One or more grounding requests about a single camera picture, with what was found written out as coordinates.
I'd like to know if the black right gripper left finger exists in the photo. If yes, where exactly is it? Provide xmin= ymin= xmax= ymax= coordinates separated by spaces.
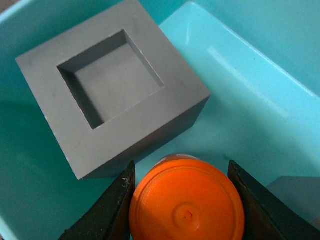
xmin=59 ymin=161 xmax=136 ymax=240

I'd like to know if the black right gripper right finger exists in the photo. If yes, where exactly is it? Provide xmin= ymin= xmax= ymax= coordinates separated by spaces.
xmin=227 ymin=160 xmax=320 ymax=240

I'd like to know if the gray block round hole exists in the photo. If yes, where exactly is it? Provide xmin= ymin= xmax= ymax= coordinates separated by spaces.
xmin=267 ymin=176 xmax=320 ymax=229

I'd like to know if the orange cylinder 4680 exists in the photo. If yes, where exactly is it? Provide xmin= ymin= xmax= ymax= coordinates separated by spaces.
xmin=129 ymin=154 xmax=245 ymax=240

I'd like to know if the gray cube square hole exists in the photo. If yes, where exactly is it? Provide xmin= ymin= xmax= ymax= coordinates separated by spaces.
xmin=16 ymin=0 xmax=210 ymax=180

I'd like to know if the blue plastic box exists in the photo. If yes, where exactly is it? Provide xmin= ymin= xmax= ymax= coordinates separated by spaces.
xmin=0 ymin=0 xmax=320 ymax=240

